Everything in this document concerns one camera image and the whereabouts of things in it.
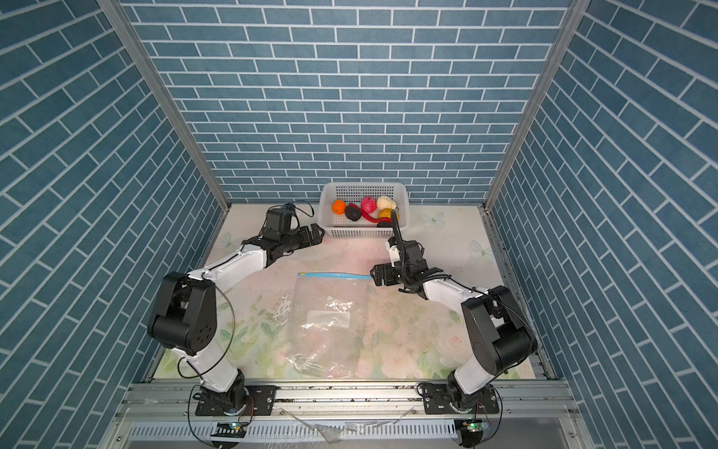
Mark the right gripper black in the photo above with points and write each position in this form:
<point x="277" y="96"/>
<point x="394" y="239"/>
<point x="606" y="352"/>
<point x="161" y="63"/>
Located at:
<point x="378" y="275"/>

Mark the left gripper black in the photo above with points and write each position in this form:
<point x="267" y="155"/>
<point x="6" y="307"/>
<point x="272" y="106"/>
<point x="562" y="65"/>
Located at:
<point x="308" y="240"/>

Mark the white plastic mesh basket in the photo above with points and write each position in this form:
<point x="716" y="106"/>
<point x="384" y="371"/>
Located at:
<point x="338" y="226"/>

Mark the orange toy fruit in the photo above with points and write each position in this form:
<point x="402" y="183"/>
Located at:
<point x="338" y="207"/>

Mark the pink toy fruit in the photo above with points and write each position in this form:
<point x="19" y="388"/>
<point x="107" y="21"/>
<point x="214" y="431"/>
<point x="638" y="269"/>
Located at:
<point x="369" y="204"/>

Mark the clear zip top bag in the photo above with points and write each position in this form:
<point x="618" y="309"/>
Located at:
<point x="326" y="325"/>

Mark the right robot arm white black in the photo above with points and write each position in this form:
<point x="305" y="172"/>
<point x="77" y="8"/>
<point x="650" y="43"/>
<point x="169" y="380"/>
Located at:
<point x="499" y="336"/>

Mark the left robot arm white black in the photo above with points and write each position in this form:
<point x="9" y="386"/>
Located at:
<point x="185" y="314"/>

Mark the dark brown toy food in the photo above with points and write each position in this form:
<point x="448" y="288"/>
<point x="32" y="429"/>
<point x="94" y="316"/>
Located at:
<point x="353" y="213"/>

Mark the cream toy food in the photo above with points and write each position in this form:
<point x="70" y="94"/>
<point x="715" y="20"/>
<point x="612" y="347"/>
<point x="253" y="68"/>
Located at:
<point x="385" y="203"/>

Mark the red toy chili pepper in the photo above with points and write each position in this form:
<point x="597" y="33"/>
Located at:
<point x="374" y="220"/>

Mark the right circuit board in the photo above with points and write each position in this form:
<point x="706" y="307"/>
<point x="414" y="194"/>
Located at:
<point x="472" y="426"/>

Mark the circuit board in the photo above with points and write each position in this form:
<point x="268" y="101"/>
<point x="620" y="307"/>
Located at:
<point x="230" y="430"/>
<point x="472" y="426"/>

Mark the left circuit board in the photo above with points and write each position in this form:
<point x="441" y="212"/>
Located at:
<point x="230" y="430"/>

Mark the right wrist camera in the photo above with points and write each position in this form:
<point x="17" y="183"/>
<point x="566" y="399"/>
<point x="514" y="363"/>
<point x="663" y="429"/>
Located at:
<point x="394" y="252"/>

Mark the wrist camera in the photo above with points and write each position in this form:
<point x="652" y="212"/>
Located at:
<point x="394" y="252"/>
<point x="280" y="218"/>

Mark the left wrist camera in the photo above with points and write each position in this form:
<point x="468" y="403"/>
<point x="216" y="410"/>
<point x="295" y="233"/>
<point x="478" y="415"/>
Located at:
<point x="280" y="218"/>

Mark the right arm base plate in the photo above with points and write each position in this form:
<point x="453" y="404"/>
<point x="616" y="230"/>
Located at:
<point x="442" y="399"/>

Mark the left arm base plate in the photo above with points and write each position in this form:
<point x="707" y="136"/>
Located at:
<point x="258" y="399"/>

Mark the aluminium front rail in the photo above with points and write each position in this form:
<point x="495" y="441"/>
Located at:
<point x="368" y="400"/>

